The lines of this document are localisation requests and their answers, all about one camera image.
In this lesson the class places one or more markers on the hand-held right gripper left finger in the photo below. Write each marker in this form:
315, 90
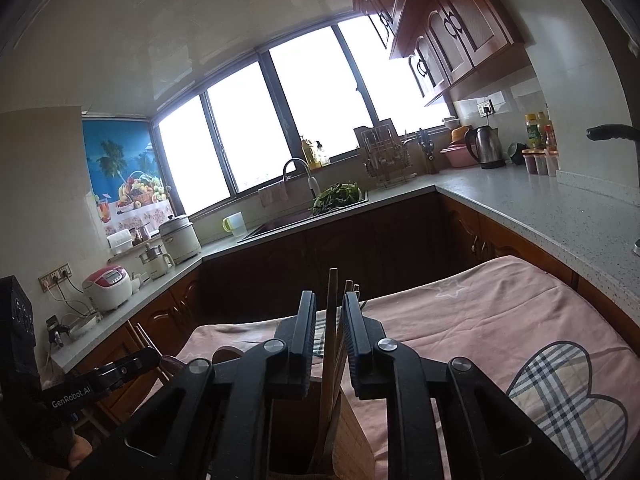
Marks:
311, 320

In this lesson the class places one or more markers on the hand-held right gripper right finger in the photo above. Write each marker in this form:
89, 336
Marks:
351, 325

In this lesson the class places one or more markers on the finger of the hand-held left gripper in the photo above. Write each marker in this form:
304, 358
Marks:
130, 365

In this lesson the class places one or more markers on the wooden chopstick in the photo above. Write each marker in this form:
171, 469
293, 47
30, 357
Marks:
329, 350

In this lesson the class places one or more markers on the wooden utensil holder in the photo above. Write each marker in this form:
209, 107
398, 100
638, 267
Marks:
350, 440

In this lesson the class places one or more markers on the person's left hand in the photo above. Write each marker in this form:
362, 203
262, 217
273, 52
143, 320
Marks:
81, 449

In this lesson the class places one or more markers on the black charger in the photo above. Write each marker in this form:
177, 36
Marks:
56, 331

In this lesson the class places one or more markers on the white dish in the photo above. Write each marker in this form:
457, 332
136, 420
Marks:
84, 326

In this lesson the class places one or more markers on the white pink rice cooker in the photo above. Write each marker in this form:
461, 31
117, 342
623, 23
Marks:
107, 290

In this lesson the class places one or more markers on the wooden base cabinets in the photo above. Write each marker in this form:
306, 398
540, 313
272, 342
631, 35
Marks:
375, 240

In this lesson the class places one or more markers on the kitchen sink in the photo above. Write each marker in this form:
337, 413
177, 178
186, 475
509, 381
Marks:
295, 222

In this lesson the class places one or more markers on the small white electric pot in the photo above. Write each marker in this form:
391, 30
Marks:
155, 262

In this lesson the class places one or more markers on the white storage container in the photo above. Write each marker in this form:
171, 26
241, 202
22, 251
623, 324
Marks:
120, 242

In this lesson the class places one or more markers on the green vegetables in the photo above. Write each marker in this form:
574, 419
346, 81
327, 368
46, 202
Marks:
337, 197

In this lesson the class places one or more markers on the pink dish cloth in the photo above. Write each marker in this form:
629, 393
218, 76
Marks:
272, 195

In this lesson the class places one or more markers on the large white cooker pot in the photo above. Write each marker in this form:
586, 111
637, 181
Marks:
180, 240

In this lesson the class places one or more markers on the pink plaid-patch tablecloth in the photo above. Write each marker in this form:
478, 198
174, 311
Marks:
490, 320

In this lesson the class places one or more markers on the kitchen faucet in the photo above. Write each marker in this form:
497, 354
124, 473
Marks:
300, 165

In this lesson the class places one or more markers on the soap dispenser bottle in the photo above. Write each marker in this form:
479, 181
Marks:
323, 155

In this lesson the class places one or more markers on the knife block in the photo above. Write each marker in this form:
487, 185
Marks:
429, 152

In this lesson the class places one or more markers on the pink basin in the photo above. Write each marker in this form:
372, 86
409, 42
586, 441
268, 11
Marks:
457, 156

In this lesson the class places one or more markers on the kitchen window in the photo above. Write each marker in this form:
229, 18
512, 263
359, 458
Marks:
310, 110

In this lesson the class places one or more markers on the orange bowl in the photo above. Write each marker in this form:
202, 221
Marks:
460, 135

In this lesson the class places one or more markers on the grey speckled countertop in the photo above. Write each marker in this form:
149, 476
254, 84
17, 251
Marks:
540, 210

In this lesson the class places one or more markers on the steel electric kettle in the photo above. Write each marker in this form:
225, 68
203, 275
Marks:
487, 147

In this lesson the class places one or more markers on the white bowl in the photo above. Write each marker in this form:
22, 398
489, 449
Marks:
451, 123

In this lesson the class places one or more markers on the spice jar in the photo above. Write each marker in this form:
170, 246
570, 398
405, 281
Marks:
528, 162
540, 163
551, 165

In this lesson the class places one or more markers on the green label bottle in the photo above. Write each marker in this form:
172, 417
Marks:
533, 132

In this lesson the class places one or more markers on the red sauce bottle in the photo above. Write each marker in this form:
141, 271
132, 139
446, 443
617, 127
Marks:
550, 139

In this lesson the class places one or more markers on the wall power strip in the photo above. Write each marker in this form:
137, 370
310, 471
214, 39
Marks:
56, 276

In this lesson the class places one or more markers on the fruit wall poster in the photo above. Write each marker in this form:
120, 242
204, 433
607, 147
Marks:
125, 170

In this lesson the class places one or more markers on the wall socket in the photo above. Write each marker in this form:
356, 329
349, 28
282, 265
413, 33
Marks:
486, 108

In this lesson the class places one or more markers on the wooden wall cabinets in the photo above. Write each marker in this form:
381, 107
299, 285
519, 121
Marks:
450, 25

